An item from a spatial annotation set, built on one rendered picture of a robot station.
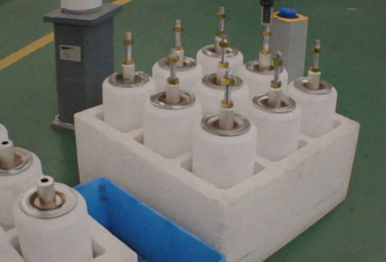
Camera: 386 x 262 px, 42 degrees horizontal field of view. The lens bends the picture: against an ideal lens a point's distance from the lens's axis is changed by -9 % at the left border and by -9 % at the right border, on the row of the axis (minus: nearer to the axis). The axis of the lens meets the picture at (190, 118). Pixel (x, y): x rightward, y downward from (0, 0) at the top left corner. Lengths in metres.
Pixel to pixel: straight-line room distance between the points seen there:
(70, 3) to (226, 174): 0.62
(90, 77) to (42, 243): 0.70
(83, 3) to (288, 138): 0.59
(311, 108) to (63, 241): 0.52
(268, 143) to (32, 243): 0.43
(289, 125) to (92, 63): 0.55
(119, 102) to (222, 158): 0.24
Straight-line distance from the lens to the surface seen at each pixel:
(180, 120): 0.86
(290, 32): 1.17
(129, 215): 0.91
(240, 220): 0.82
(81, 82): 1.28
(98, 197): 0.95
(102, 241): 0.70
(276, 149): 0.89
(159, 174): 0.85
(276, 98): 0.89
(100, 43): 1.26
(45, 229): 0.62
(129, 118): 0.96
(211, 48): 1.14
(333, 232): 1.04
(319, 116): 0.97
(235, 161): 0.80
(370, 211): 1.12
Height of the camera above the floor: 0.62
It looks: 26 degrees down
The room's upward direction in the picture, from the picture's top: 1 degrees clockwise
